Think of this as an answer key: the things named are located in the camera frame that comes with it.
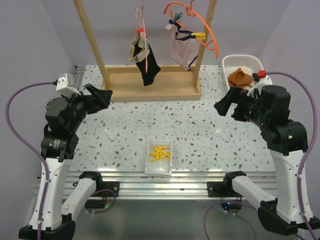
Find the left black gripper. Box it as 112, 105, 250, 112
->
62, 83, 112, 132

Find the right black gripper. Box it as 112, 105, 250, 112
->
214, 85, 270, 127

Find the pink underwear navy trim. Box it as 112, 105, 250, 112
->
165, 19, 198, 72

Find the orange plastic hanger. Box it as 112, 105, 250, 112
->
163, 0, 220, 58

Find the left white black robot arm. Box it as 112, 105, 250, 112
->
18, 84, 113, 240

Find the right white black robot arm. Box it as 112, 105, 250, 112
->
214, 85, 320, 236

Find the black beige underwear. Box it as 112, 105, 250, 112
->
128, 32, 161, 87

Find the brown cloth in basket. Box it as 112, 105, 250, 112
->
227, 67, 250, 89

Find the cream cloth in basket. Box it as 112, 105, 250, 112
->
240, 66, 254, 86

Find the white plastic basket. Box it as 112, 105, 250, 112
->
222, 54, 273, 96

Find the wooden hanging rack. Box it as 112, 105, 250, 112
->
73, 0, 206, 102

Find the red clothespin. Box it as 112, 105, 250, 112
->
135, 27, 145, 33

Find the clear plastic clip box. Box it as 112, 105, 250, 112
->
144, 141, 173, 177

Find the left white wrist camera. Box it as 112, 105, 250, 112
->
52, 73, 81, 98

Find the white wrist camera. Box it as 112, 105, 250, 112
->
52, 73, 81, 98
247, 70, 273, 97

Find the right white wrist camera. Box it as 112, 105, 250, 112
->
247, 70, 273, 97

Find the purple cable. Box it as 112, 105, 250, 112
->
5, 81, 57, 240
84, 188, 118, 215
202, 199, 258, 240
265, 71, 320, 240

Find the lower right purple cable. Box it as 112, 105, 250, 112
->
202, 199, 258, 240

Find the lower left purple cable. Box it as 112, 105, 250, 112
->
84, 188, 118, 215

